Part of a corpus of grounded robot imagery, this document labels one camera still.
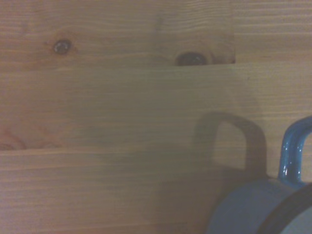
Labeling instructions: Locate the blue ceramic mug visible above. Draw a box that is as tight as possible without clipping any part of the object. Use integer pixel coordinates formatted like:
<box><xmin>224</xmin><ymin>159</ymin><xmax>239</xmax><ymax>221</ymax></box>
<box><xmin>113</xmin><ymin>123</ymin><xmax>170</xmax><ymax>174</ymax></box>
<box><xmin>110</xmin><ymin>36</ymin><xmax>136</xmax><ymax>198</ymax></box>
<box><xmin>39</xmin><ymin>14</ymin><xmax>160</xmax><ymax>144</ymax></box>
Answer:
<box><xmin>206</xmin><ymin>115</ymin><xmax>312</xmax><ymax>234</ymax></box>

